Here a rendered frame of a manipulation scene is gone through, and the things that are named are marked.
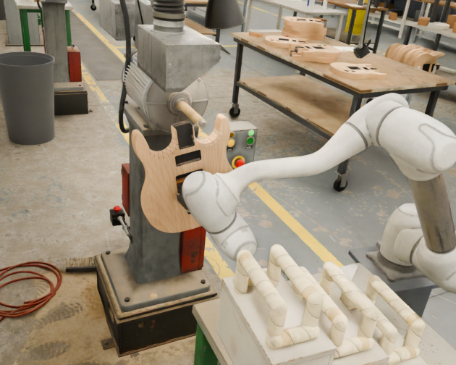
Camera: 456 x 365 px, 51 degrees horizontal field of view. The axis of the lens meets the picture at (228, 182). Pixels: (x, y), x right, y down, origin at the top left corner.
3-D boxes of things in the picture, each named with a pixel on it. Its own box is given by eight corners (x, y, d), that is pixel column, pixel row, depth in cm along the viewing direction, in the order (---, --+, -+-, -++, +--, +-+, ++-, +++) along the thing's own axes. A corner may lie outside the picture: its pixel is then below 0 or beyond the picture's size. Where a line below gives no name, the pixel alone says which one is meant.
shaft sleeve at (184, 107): (181, 99, 175) (188, 103, 177) (176, 106, 175) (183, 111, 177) (200, 116, 161) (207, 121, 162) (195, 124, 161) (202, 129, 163)
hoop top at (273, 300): (234, 259, 107) (235, 247, 106) (247, 257, 109) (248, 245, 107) (274, 321, 91) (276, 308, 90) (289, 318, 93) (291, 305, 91)
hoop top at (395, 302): (364, 283, 130) (367, 274, 128) (374, 281, 131) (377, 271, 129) (415, 336, 114) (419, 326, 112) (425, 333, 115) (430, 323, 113)
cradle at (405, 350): (375, 360, 116) (378, 350, 114) (411, 348, 120) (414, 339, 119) (383, 370, 113) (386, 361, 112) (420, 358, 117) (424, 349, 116)
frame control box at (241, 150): (187, 165, 220) (189, 112, 208) (228, 160, 229) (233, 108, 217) (208, 190, 201) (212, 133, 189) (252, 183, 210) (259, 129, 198)
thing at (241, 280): (231, 286, 111) (234, 253, 107) (243, 284, 112) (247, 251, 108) (237, 295, 109) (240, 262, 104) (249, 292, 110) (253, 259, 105)
